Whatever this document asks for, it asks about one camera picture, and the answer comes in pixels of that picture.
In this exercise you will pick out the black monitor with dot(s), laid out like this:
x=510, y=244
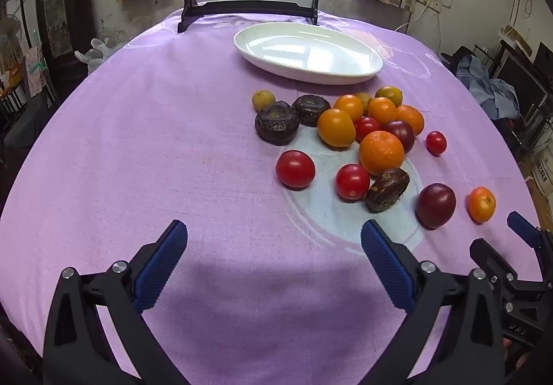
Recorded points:
x=518, y=78

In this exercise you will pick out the dark brown water chestnut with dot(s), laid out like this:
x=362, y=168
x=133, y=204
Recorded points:
x=387, y=189
x=277, y=124
x=311, y=110

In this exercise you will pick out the white wall outlet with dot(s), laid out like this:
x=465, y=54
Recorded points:
x=425, y=1

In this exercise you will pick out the dark framed cabinet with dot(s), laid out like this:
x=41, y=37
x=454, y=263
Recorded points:
x=56, y=22

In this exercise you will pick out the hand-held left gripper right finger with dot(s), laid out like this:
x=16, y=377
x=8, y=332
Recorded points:
x=386, y=264

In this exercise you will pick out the large orange mandarin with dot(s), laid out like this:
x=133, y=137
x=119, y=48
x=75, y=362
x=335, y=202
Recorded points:
x=381, y=152

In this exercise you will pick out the person's right hand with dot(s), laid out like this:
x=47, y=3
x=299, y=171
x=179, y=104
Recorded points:
x=516, y=352

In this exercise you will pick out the white oval plate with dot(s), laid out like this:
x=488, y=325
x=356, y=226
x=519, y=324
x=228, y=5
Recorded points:
x=302, y=52

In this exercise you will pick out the green-orange mandarin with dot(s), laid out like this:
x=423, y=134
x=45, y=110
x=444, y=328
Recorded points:
x=389, y=93

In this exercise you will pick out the white plastic bag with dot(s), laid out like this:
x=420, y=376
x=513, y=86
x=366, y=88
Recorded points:
x=97, y=54

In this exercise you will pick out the black bag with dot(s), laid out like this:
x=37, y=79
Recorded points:
x=458, y=56

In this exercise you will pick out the purple printed tablecloth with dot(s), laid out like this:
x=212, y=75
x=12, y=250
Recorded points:
x=129, y=151

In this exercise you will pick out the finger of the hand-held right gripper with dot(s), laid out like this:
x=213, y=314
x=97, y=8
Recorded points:
x=490, y=257
x=523, y=229

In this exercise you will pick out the blue cloth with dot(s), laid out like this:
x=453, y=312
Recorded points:
x=488, y=87

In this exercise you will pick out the smooth orange tomato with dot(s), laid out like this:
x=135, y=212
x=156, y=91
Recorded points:
x=336, y=127

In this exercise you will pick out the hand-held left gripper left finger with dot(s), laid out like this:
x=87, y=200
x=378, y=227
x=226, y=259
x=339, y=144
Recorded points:
x=162, y=264

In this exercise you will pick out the small yellow-green lime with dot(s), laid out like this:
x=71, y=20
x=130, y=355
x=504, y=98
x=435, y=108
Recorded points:
x=263, y=100
x=364, y=100

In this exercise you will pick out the small red tomato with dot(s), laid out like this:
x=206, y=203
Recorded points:
x=367, y=128
x=436, y=143

